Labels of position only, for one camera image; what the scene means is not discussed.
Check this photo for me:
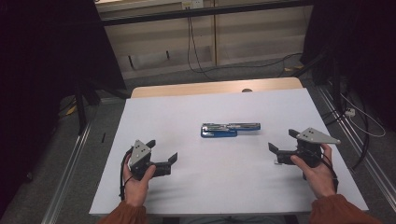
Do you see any black hanging cable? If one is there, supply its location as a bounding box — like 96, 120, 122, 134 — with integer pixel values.
186, 7, 304, 82

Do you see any hand-held gripper black cable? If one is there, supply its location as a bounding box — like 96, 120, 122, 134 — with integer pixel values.
120, 147, 134, 202
320, 155, 340, 192

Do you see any white table cover sheet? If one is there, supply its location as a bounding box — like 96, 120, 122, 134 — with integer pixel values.
89, 88, 369, 217

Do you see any right hand-held gripper black cable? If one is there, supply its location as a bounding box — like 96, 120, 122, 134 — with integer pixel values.
320, 155, 340, 192

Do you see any person's right hand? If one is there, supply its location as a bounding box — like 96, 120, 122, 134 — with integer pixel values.
290, 143, 339, 200

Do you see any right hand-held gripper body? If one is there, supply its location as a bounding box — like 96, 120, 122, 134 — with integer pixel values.
293, 127, 342, 181

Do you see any black metal stand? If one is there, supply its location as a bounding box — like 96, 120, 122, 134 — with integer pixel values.
292, 49, 331, 85
74, 78, 130, 136

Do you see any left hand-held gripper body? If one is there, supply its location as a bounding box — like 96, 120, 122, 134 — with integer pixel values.
128, 139, 158, 182

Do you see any white wall socket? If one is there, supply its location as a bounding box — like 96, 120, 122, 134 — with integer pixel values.
181, 0, 205, 9

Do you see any black floor cable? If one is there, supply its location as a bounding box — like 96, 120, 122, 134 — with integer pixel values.
321, 77, 372, 171

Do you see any white cable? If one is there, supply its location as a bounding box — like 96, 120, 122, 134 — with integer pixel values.
339, 92, 387, 138

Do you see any yellow floor tape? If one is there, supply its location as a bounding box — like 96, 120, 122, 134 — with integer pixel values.
64, 104, 78, 117
283, 64, 304, 73

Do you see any black curtain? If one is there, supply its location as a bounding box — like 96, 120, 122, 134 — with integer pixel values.
300, 0, 396, 132
0, 0, 127, 213

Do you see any person's left hand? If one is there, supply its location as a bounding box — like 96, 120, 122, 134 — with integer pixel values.
122, 153, 157, 208

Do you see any blue stapler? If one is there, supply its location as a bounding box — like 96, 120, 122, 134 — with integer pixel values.
200, 121, 262, 139

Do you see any black horizontal bar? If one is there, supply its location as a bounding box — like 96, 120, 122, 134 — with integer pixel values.
101, 0, 312, 27

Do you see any aluminium floor rail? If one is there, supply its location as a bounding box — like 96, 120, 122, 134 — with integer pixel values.
316, 85, 396, 213
41, 99, 125, 224

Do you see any left hand-held gripper black cable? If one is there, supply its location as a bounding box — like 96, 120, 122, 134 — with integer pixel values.
120, 147, 134, 202

